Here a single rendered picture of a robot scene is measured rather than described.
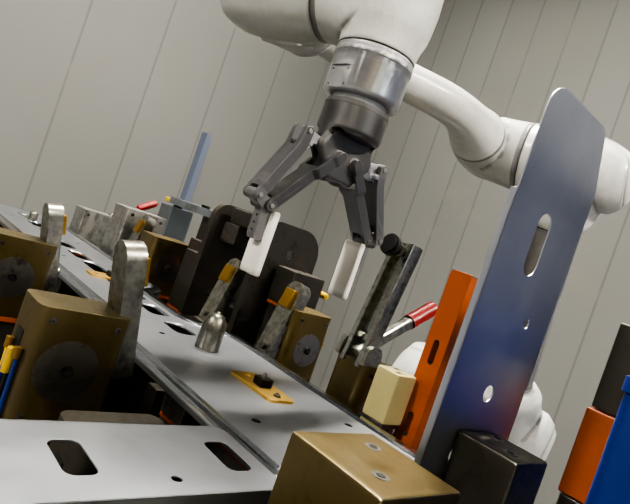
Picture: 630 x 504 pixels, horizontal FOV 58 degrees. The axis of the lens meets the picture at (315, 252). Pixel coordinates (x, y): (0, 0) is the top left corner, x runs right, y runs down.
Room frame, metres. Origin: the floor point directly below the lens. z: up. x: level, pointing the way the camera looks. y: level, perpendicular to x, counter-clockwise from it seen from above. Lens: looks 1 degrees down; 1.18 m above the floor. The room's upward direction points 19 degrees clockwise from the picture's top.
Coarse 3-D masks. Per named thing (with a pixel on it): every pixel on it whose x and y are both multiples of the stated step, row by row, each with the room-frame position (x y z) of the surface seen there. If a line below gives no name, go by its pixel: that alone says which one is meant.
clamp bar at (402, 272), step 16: (384, 240) 0.73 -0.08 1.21; (400, 240) 0.73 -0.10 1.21; (400, 256) 0.76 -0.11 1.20; (416, 256) 0.74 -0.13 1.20; (384, 272) 0.75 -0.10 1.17; (400, 272) 0.73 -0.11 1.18; (384, 288) 0.75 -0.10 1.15; (400, 288) 0.74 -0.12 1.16; (368, 304) 0.75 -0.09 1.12; (384, 304) 0.73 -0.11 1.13; (368, 320) 0.75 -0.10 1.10; (384, 320) 0.73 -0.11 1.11; (352, 336) 0.74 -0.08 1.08; (368, 336) 0.73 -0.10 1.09
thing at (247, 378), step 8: (240, 376) 0.65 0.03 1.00; (248, 376) 0.66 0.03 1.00; (256, 376) 0.64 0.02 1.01; (248, 384) 0.63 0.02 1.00; (256, 384) 0.64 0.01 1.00; (264, 384) 0.64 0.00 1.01; (272, 384) 0.64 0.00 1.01; (256, 392) 0.62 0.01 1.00; (264, 392) 0.62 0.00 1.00; (272, 392) 0.63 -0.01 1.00; (280, 392) 0.64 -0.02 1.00; (272, 400) 0.61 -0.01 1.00; (280, 400) 0.61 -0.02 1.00; (288, 400) 0.62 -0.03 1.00
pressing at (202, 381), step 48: (96, 288) 0.87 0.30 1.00; (144, 288) 0.98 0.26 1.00; (144, 336) 0.69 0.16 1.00; (192, 336) 0.78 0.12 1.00; (192, 384) 0.57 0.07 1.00; (240, 384) 0.63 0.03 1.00; (288, 384) 0.70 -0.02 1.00; (240, 432) 0.49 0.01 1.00; (288, 432) 0.53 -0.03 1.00; (336, 432) 0.58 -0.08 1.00; (384, 432) 0.63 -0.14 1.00
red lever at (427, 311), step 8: (424, 304) 0.82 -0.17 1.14; (432, 304) 0.81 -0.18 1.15; (416, 312) 0.79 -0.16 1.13; (424, 312) 0.80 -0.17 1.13; (432, 312) 0.81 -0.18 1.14; (400, 320) 0.79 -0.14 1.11; (408, 320) 0.78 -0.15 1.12; (416, 320) 0.79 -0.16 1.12; (424, 320) 0.80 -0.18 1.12; (392, 328) 0.77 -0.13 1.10; (400, 328) 0.77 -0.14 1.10; (408, 328) 0.78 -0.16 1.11; (384, 336) 0.75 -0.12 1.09; (392, 336) 0.76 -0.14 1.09; (360, 344) 0.74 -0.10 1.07; (352, 352) 0.74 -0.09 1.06
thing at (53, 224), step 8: (48, 208) 0.83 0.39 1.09; (56, 208) 0.84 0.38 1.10; (48, 216) 0.83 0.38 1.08; (56, 216) 0.84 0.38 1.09; (64, 216) 0.85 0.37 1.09; (48, 224) 0.83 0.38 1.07; (56, 224) 0.84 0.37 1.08; (64, 224) 0.85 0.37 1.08; (40, 232) 0.86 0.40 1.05; (48, 232) 0.83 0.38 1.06; (56, 232) 0.84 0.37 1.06; (64, 232) 0.86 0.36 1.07; (48, 240) 0.84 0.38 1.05; (56, 240) 0.84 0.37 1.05; (56, 256) 0.85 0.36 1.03; (56, 264) 0.85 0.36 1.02; (56, 272) 0.85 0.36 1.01; (48, 280) 0.85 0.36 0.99; (56, 280) 0.86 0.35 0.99
